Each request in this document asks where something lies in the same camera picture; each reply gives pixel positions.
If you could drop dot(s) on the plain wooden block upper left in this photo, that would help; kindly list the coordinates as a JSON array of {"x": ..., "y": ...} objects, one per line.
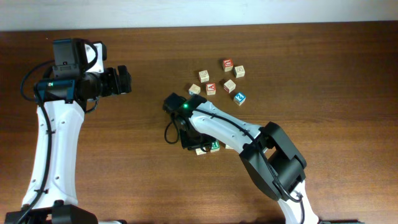
[{"x": 203, "y": 76}]

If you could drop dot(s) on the wooden block blue side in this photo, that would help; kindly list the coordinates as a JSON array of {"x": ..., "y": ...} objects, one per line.
[{"x": 194, "y": 90}]

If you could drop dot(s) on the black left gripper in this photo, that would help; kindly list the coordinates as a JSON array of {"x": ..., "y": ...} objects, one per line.
[{"x": 113, "y": 88}]

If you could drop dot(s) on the red letter U block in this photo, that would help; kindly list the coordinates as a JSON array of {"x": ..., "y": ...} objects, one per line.
[{"x": 227, "y": 65}]

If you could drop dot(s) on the red letter A block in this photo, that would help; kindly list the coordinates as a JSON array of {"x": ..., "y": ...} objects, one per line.
[{"x": 210, "y": 88}]

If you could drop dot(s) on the plain wooden block top right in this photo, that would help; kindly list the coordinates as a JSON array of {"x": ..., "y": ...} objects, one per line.
[{"x": 239, "y": 71}]

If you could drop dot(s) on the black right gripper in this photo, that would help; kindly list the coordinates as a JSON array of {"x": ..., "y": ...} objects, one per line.
[{"x": 193, "y": 140}]

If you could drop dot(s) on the blue number 2 block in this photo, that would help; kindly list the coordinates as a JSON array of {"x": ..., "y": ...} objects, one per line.
[{"x": 239, "y": 98}]

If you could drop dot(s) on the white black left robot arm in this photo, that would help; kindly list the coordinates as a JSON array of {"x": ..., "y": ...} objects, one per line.
[{"x": 75, "y": 77}]

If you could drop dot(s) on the plain wooden block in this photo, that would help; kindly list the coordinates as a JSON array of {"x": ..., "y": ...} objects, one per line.
[
  {"x": 203, "y": 76},
  {"x": 239, "y": 71}
]

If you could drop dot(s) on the green letter B block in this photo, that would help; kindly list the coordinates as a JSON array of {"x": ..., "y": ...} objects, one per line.
[{"x": 215, "y": 146}]

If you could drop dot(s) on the wooden block red side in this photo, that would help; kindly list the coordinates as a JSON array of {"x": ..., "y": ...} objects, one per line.
[{"x": 229, "y": 86}]

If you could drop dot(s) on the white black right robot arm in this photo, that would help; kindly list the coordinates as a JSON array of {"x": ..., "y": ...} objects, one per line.
[{"x": 271, "y": 159}]

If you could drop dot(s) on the wooden block green side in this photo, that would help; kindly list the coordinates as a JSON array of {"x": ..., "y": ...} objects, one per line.
[{"x": 199, "y": 151}]

